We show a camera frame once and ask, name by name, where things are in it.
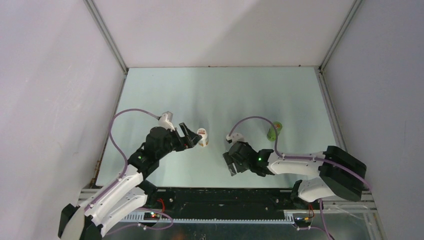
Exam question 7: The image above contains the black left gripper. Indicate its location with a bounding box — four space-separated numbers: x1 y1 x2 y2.
156 122 202 159

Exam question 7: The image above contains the white pill bottle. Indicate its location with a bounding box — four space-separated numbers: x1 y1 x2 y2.
197 128 209 147

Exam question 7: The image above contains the green pill bottle black label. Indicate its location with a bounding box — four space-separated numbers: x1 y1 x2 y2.
266 121 283 142

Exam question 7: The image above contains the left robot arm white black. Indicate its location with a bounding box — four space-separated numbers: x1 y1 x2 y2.
58 123 202 240

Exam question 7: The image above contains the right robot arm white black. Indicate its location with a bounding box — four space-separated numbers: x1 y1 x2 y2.
222 141 367 209

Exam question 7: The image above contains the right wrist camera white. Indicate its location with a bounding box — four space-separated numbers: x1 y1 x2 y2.
225 132 246 144

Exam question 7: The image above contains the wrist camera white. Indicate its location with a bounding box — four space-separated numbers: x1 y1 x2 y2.
225 132 246 144
158 111 176 132

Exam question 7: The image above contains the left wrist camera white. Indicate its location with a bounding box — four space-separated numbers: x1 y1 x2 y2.
158 111 176 132

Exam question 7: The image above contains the white slotted cable duct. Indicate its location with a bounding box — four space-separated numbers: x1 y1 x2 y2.
119 211 296 225

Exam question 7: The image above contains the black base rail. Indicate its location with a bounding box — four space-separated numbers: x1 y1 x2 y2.
127 187 314 222

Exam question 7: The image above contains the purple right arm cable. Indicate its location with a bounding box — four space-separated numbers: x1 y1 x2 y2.
227 115 373 240

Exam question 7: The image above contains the left aluminium corner post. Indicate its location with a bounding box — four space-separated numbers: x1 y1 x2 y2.
83 0 129 75

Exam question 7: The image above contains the aluminium corner post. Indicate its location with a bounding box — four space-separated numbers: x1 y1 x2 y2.
83 0 129 75
319 0 364 73

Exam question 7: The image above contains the right aluminium corner post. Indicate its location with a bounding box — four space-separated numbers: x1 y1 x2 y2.
319 0 364 73

